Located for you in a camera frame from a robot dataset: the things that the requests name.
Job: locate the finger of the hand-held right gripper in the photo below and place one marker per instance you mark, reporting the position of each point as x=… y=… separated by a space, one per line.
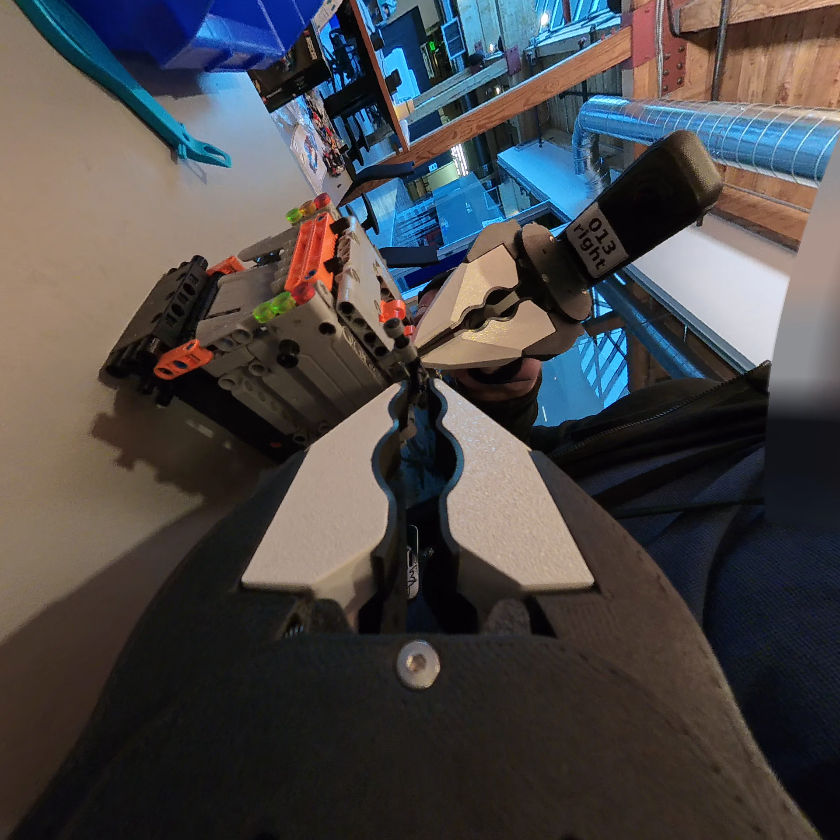
x=473 y=289
x=525 y=339

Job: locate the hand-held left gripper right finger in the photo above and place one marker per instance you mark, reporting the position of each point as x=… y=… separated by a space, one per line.
x=519 y=525

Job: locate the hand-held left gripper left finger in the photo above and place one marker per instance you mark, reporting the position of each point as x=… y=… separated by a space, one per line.
x=315 y=525

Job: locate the grey toy brick model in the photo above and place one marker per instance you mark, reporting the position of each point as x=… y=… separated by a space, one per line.
x=289 y=355

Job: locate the teal brick separator tool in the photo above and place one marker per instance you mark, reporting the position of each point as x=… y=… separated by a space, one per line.
x=118 y=92

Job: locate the person's right forearm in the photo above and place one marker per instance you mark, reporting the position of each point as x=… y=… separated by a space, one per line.
x=656 y=420

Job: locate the person's right hand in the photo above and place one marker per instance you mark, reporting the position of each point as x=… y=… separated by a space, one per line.
x=505 y=381

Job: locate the wooden desk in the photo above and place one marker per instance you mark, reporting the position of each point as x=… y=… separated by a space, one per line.
x=355 y=66

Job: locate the person's blue trousers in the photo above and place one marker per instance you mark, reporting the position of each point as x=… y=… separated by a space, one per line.
x=748 y=630

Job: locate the dark carton box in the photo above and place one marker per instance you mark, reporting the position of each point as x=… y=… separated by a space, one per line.
x=289 y=72

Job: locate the blue plastic bin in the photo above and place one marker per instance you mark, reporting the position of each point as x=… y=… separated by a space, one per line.
x=197 y=26

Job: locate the silver ventilation duct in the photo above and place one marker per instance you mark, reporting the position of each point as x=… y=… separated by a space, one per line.
x=735 y=131

